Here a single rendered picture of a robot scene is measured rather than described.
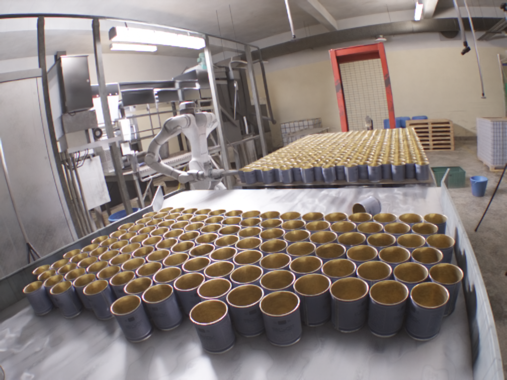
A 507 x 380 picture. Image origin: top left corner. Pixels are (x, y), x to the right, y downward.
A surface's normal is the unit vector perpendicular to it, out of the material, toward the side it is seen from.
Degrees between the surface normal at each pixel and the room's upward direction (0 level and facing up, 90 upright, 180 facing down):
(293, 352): 0
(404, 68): 90
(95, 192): 90
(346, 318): 90
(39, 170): 90
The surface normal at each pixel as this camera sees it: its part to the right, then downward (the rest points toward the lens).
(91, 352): -0.17, -0.95
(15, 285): 0.85, -0.01
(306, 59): -0.50, 0.30
